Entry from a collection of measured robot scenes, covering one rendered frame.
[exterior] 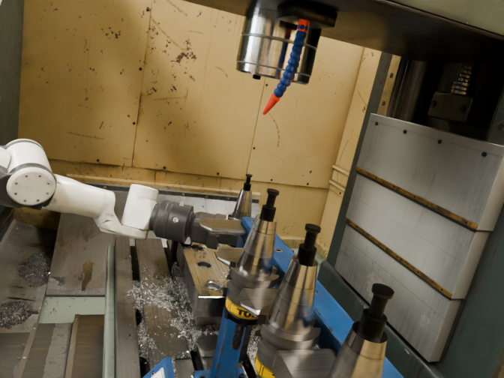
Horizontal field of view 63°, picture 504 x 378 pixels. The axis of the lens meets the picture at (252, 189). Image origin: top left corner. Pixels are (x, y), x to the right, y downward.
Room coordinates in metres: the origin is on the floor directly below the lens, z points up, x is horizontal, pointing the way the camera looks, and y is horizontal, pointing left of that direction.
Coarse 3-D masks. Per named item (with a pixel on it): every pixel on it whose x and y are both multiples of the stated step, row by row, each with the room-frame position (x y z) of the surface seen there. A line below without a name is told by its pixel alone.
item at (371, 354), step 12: (348, 336) 0.26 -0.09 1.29; (360, 336) 0.25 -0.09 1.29; (384, 336) 0.26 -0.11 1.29; (348, 348) 0.26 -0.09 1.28; (360, 348) 0.25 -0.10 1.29; (372, 348) 0.25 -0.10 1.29; (384, 348) 0.25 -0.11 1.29; (336, 360) 0.26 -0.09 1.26; (348, 360) 0.25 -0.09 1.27; (360, 360) 0.25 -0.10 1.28; (372, 360) 0.25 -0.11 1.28; (336, 372) 0.26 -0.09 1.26; (348, 372) 0.25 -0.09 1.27; (360, 372) 0.25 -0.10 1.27; (372, 372) 0.25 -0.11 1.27
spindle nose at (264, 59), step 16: (256, 16) 0.83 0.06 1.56; (272, 16) 0.82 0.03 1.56; (256, 32) 0.83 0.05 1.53; (272, 32) 0.82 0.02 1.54; (288, 32) 0.82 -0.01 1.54; (320, 32) 0.87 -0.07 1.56; (240, 48) 0.86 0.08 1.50; (256, 48) 0.83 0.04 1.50; (272, 48) 0.82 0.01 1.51; (288, 48) 0.82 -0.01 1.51; (304, 48) 0.83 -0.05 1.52; (240, 64) 0.85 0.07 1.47; (256, 64) 0.82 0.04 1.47; (272, 64) 0.81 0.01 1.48; (304, 64) 0.84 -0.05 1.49; (304, 80) 0.85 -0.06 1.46
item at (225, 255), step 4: (220, 248) 0.53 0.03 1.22; (224, 248) 0.53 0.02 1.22; (228, 248) 0.53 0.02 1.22; (232, 248) 0.53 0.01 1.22; (236, 248) 0.54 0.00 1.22; (240, 248) 0.54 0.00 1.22; (220, 252) 0.52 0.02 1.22; (224, 252) 0.52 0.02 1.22; (228, 252) 0.52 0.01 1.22; (232, 252) 0.52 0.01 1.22; (236, 252) 0.52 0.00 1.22; (240, 252) 0.53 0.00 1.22; (216, 256) 0.51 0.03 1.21; (220, 256) 0.50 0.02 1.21; (224, 256) 0.50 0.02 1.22; (228, 256) 0.50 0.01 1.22; (232, 256) 0.51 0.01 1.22; (236, 256) 0.51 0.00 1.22; (220, 260) 0.50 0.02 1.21; (224, 260) 0.49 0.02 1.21; (228, 260) 0.49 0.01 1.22; (224, 264) 0.49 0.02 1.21; (228, 264) 0.49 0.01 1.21
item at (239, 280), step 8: (232, 264) 0.47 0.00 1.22; (232, 272) 0.45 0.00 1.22; (240, 272) 0.45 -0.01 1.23; (272, 272) 0.48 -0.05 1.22; (232, 280) 0.45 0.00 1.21; (240, 280) 0.44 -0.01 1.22; (248, 280) 0.44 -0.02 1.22; (256, 280) 0.44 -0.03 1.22; (264, 280) 0.44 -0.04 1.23; (272, 280) 0.45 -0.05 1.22; (232, 288) 0.44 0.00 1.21; (240, 288) 0.44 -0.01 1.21; (248, 288) 0.44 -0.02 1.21; (256, 288) 0.44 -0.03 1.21; (264, 288) 0.44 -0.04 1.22; (272, 288) 0.46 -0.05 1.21
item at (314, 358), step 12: (276, 360) 0.32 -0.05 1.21; (288, 360) 0.32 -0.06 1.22; (300, 360) 0.32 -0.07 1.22; (312, 360) 0.32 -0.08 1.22; (324, 360) 0.33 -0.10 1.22; (276, 372) 0.30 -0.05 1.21; (288, 372) 0.30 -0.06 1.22; (300, 372) 0.30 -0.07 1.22; (312, 372) 0.31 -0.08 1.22; (324, 372) 0.31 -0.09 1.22
